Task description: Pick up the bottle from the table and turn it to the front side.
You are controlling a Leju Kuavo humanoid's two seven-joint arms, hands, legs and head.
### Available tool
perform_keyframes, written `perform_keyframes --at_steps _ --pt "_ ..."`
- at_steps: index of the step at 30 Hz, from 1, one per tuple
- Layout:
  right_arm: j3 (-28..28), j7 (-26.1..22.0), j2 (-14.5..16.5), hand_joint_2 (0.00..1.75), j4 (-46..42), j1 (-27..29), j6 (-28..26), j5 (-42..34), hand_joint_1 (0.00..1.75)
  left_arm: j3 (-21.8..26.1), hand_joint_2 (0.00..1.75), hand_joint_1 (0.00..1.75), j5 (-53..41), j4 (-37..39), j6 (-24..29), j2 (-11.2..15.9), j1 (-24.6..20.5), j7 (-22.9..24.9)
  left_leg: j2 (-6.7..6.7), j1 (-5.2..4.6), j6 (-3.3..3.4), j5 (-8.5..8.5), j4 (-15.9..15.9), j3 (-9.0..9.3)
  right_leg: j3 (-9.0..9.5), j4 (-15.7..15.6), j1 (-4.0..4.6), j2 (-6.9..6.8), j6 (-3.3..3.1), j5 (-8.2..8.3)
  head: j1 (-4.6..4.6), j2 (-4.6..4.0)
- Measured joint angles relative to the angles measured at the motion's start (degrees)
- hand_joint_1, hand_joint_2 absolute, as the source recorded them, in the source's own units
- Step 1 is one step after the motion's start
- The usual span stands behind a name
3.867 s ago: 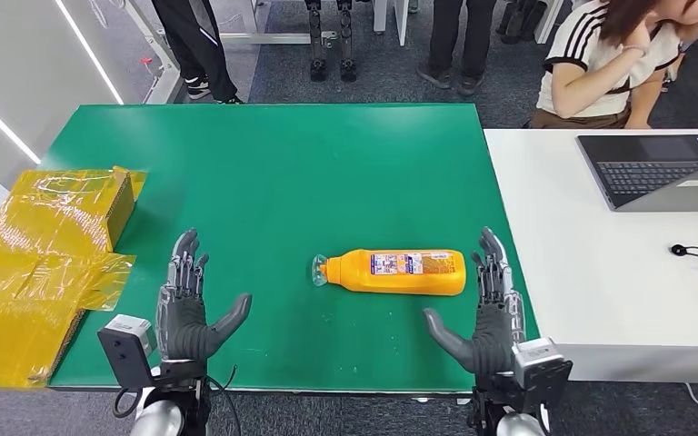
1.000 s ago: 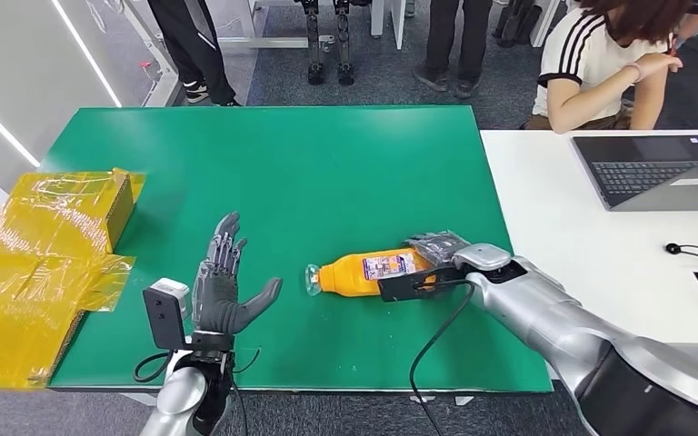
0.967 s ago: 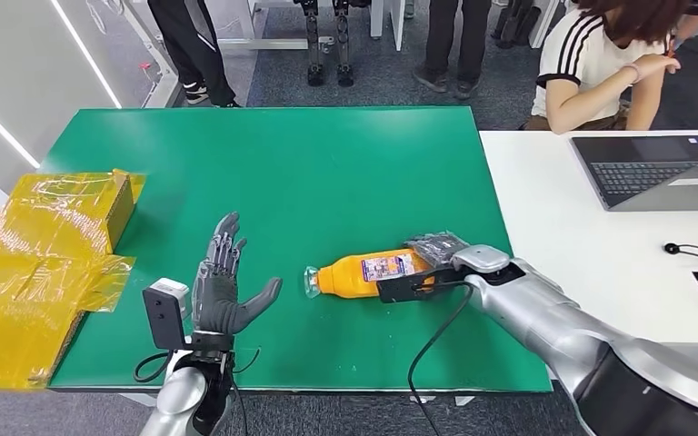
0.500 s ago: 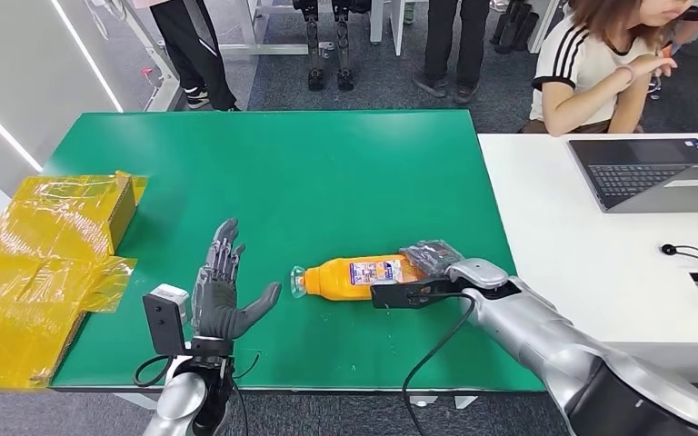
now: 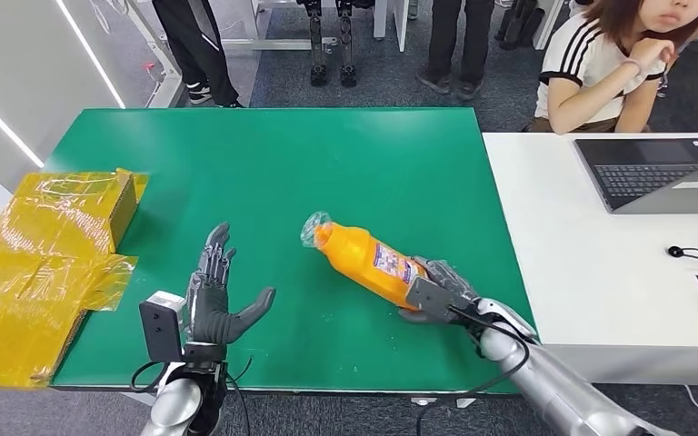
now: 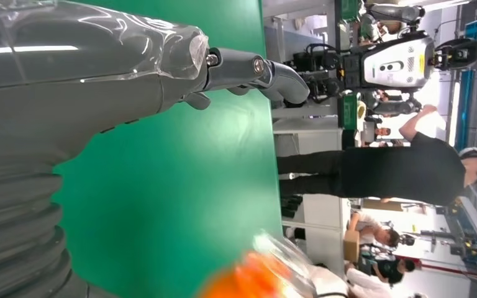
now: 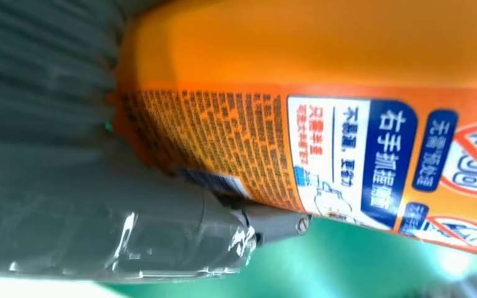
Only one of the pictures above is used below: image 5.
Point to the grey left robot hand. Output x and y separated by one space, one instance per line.
210 313

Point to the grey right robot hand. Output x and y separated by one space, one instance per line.
448 274

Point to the person's right hand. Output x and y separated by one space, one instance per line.
653 54

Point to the orange plastic bottle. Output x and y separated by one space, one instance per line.
355 259

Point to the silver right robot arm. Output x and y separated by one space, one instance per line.
554 388

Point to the seated person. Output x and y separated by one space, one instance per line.
584 66

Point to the white desk leg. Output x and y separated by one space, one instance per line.
546 24

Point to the dark grey laptop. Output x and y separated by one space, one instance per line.
644 177

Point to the standing person with dark shoes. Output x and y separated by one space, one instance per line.
463 39

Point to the yellow taped cardboard box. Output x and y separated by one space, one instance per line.
24 274

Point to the black robot leg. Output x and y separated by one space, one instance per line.
347 51
317 51

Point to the white desk side panel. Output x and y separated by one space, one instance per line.
398 24

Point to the standing person with striped trousers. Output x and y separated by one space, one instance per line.
201 45

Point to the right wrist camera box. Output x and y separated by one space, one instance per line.
430 298

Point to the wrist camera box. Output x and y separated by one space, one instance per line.
430 298
162 328

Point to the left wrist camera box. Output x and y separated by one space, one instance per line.
162 328

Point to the white slanted rail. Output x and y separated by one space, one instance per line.
165 72

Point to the white desk frame bar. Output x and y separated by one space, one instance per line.
277 44

